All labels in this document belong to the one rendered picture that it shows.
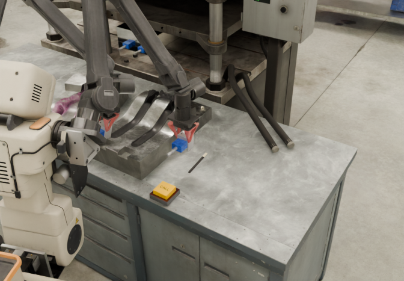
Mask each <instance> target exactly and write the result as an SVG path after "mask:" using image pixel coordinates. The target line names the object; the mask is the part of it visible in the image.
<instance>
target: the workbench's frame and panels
mask: <svg viewBox="0 0 404 281"><path fill-rule="evenodd" d="M356 155H357V151H356V153H355V154H354V156H353V158H352V159H351V161H350V163H349V164H348V166H347V167H346V169H345V171H344V172H343V174H342V175H341V177H340V178H339V180H338V182H337V183H336V185H335V187H334V188H333V190H332V191H331V193H330V195H329V196H328V198H327V200H326V201H325V203H324V204H323V206H322V208H321V209H320V211H319V213H318V214H317V215H316V218H315V219H314V220H313V222H312V224H311V226H310V227H309V228H308V230H307V232H306V233H305V235H304V237H303V239H302V240H301V242H300V243H299V245H298V246H297V248H296V250H295V251H294V253H293V254H292V256H291V258H290V259H289V261H288V263H287V264H286V265H284V264H282V263H280V262H278V261H276V260H274V259H271V258H269V257H267V256H265V255H263V254H261V253H259V252H257V251H255V250H252V249H250V248H248V247H246V246H244V245H242V244H239V243H238V242H236V241H233V240H231V239H229V238H227V237H225V236H222V235H220V234H218V233H216V232H214V231H212V230H210V229H208V228H206V227H203V226H201V225H199V224H197V223H195V222H193V221H191V220H188V219H187V218H184V217H182V216H180V215H178V214H176V213H173V212H171V211H169V210H167V209H165V208H163V207H161V206H159V205H157V204H154V203H152V202H150V201H148V200H146V199H143V198H142V197H140V196H137V195H135V194H133V193H131V192H129V191H126V190H124V189H122V188H120V187H118V186H116V185H114V184H112V183H110V182H107V181H105V180H103V179H101V178H99V177H97V176H95V175H93V174H91V173H88V175H87V183H86V186H85V187H84V189H83V190H82V192H81V193H80V195H79V196H78V198H76V197H75V192H74V189H73V184H72V179H71V175H70V176H69V178H68V179H67V180H66V182H65V183H64V184H58V183H56V182H55V181H54V180H52V182H51V184H52V192H53V193H57V194H63V195H67V196H69V197H70V198H71V200H72V207H74V208H79V209H80V210H81V212H82V221H83V227H84V242H83V245H82V247H81V249H80V250H79V251H78V253H77V254H76V256H75V258H76V259H78V260H80V261H81V262H83V263H85V264H87V265H88V266H90V267H91V268H93V269H95V270H96V271H98V272H100V273H102V274H103V275H105V276H106V277H108V278H110V279H112V280H113V281H321V280H322V279H323V277H324V275H325V273H326V268H327V264H328V258H329V253H330V249H331V244H332V239H333V235H334V230H335V224H336V221H337V216H338V210H339V207H340V201H341V195H342V192H343V187H344V182H345V178H346V173H347V170H348V168H349V166H350V165H351V163H352V161H353V160H354V158H355V157H356Z"/></svg>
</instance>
